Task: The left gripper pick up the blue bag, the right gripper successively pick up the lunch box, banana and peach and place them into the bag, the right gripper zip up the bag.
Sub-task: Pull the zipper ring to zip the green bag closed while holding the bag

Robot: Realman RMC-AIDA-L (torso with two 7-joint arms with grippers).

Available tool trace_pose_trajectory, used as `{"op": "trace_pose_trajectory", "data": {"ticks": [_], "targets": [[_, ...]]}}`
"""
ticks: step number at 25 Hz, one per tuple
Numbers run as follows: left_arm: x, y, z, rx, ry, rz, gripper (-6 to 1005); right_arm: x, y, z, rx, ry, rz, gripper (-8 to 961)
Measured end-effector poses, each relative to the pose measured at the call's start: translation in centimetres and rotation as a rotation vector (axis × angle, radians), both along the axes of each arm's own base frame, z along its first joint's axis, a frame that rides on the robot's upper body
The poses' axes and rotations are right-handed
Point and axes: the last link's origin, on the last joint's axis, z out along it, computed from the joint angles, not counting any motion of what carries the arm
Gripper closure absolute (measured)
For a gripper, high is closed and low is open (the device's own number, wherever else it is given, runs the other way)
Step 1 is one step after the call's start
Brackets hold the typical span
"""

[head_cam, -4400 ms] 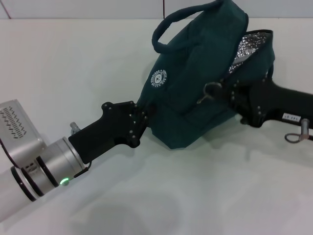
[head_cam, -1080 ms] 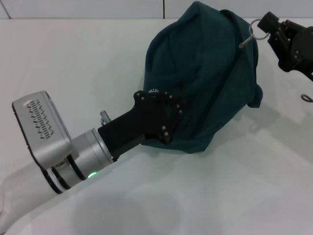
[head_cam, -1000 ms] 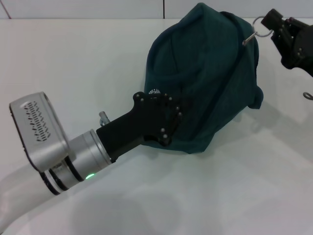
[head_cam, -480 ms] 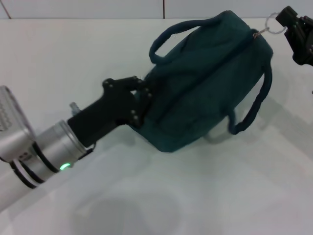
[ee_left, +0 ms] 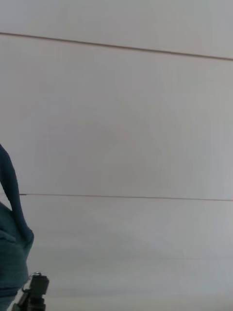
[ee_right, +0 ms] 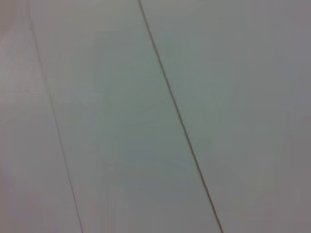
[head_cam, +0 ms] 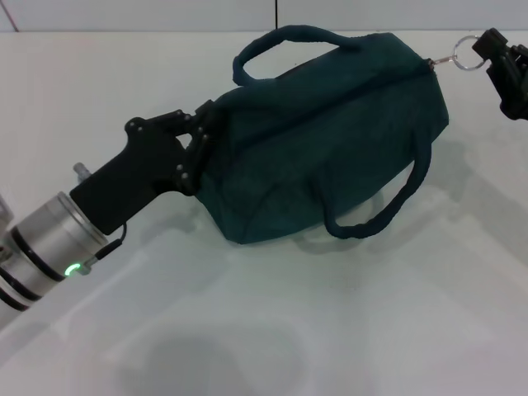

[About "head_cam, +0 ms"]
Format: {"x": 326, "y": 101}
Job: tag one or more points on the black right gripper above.
{"x": 517, "y": 99}

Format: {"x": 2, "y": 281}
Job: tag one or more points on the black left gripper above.
{"x": 136, "y": 177}

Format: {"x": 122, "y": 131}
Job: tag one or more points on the dark teal insulated lunch bag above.
{"x": 313, "y": 156}

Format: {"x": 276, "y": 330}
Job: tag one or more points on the silver left gripper connector stub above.
{"x": 81, "y": 171}

